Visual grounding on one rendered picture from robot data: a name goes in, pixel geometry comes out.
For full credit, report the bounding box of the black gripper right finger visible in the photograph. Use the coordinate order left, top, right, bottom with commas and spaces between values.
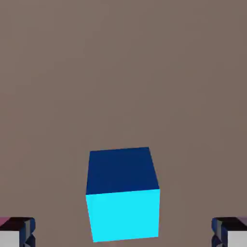
211, 216, 247, 247

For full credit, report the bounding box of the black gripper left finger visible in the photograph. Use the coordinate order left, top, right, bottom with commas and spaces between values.
0, 217, 36, 247

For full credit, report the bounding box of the small cyan cube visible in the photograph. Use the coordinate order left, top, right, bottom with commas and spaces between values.
85, 146, 161, 243

